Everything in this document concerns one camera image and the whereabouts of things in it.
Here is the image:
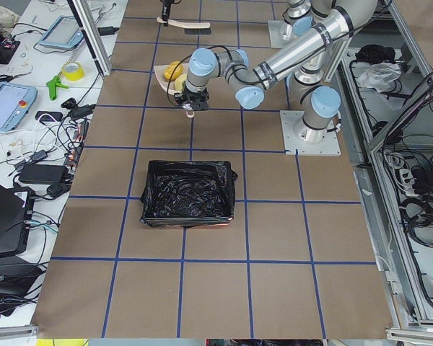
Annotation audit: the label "bin with black bag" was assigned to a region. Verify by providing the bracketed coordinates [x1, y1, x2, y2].
[141, 160, 238, 228]

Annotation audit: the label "aluminium frame post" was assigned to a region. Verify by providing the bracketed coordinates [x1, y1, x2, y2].
[67, 0, 112, 76]

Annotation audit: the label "teach pendant near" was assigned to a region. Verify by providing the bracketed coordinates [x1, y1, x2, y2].
[0, 82, 38, 133]

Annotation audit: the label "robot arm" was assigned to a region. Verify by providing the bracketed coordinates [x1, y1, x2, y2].
[174, 1, 377, 143]

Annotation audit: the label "teach pendant far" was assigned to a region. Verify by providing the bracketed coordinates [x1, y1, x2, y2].
[38, 16, 83, 50]

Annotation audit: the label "beige dustpan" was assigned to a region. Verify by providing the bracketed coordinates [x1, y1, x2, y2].
[153, 63, 188, 102]

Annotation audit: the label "white crumpled cloth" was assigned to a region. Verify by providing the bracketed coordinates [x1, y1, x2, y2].
[357, 63, 401, 93]

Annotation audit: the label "large black power brick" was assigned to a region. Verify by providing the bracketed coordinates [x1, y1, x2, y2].
[19, 164, 69, 185]

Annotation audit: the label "teach pendant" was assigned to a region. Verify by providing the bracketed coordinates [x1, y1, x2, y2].
[38, 16, 83, 50]
[0, 82, 38, 133]

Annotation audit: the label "yellow tape roll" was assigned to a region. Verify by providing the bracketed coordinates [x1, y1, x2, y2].
[61, 61, 85, 81]

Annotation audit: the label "black laptop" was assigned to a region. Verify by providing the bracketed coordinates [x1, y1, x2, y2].
[0, 185, 35, 257]

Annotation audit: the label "orange-brown bread roll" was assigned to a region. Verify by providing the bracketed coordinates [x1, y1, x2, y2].
[163, 61, 183, 81]

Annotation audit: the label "black cable coil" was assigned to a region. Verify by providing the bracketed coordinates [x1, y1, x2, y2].
[400, 196, 433, 249]

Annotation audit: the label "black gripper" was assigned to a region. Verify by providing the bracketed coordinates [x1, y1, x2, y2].
[160, 0, 175, 27]
[174, 88, 209, 112]

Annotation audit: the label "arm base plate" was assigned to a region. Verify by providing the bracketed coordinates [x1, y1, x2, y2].
[268, 20, 294, 48]
[280, 110, 341, 156]

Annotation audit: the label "black scissors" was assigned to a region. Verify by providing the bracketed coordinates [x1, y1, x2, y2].
[0, 72, 30, 83]

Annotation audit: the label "beige hand brush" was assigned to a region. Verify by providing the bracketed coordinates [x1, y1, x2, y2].
[157, 17, 211, 35]

